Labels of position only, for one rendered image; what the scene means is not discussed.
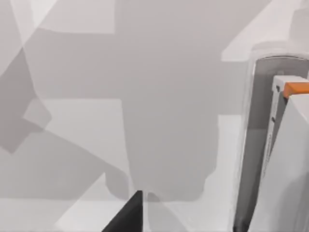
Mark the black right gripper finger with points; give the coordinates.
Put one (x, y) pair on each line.
(131, 215)

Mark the white and orange box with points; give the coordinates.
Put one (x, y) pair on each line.
(287, 145)

